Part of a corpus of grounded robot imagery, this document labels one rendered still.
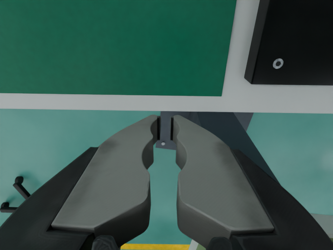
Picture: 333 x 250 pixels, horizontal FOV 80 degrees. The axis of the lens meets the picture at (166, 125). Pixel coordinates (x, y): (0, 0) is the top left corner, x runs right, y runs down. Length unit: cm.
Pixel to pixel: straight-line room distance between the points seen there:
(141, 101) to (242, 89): 11
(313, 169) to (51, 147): 160
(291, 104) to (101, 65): 21
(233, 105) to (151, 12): 13
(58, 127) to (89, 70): 104
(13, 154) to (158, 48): 138
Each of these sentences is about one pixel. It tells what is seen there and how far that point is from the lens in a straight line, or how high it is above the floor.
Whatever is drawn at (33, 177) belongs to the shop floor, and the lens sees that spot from 159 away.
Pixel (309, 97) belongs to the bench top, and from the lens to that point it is 27.
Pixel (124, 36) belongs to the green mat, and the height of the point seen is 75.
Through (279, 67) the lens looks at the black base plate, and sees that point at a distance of 21.
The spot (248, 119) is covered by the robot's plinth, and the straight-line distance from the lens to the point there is 114.
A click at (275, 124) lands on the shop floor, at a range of 124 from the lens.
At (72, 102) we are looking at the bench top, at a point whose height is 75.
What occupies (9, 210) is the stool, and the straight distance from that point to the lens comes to 181.
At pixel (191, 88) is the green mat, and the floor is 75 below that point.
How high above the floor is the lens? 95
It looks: 61 degrees down
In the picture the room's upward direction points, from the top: 179 degrees counter-clockwise
